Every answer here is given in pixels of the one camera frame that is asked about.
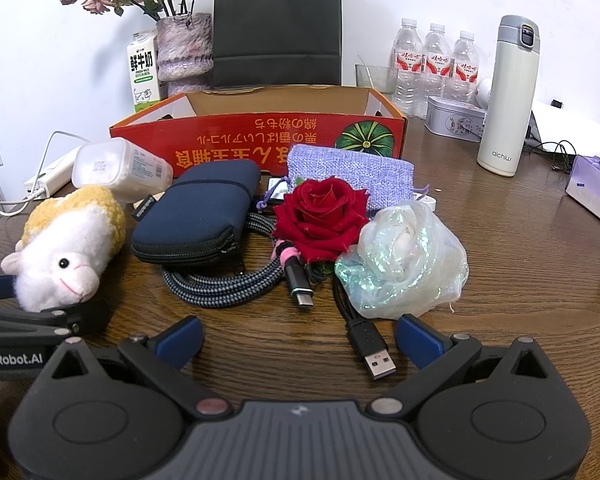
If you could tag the white green milk carton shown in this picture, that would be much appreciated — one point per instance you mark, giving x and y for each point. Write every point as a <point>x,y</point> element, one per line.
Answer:
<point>142,75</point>

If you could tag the white thermos bottle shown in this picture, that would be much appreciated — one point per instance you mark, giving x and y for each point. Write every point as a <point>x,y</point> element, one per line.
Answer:
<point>507,100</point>

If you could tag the white yellow plush sheep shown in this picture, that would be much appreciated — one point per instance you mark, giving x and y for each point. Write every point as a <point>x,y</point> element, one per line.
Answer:
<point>65,240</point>

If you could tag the grey tin box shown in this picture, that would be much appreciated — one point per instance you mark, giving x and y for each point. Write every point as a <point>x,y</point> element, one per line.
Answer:
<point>452,120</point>

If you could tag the red artificial rose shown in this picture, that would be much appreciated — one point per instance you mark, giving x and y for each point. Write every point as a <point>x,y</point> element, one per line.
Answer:
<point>320,215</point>

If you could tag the clear glass cup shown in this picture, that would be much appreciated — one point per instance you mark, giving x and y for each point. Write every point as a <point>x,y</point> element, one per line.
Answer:
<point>380,80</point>

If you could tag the purple woven pouch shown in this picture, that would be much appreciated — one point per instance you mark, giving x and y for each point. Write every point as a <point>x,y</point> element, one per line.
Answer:
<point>340,165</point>

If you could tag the wooden desk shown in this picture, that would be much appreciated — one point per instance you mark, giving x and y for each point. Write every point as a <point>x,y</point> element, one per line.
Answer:
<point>505,270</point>

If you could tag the purple tissue pack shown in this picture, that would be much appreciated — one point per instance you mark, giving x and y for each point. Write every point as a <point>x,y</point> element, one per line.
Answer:
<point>592,185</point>

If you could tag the white round appliance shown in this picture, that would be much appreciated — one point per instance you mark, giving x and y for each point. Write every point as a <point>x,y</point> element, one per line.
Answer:
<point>485,91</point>

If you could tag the red cardboard box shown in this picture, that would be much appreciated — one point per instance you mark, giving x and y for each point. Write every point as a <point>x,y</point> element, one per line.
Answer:
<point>230,135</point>

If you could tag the purple fuzzy vase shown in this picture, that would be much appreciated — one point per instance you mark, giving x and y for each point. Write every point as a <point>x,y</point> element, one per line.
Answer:
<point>185,50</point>

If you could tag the black paper bag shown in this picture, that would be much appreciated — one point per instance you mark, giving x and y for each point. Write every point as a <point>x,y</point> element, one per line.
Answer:
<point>280,25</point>

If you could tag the navy zipper pouch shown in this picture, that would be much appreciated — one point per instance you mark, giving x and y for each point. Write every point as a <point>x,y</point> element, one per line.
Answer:
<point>190,210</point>

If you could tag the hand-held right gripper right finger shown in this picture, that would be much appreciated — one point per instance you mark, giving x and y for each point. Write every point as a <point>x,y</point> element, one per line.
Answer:
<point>420,338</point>

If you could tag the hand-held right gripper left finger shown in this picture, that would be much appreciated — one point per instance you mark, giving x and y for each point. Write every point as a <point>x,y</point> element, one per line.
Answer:
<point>185,341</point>

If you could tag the white power strip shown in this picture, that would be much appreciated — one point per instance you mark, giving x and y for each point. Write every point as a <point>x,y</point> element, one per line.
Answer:
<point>55,172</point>

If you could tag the white translucent plastic container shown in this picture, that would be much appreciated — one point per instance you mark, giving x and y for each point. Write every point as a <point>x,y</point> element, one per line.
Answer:
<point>110,166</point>

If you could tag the iridescent film flower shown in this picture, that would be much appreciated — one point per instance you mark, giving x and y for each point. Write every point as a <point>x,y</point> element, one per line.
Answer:
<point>405,260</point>

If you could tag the clear water bottle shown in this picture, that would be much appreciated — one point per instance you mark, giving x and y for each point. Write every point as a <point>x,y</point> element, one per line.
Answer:
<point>465,67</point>
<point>437,65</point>
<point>408,70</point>

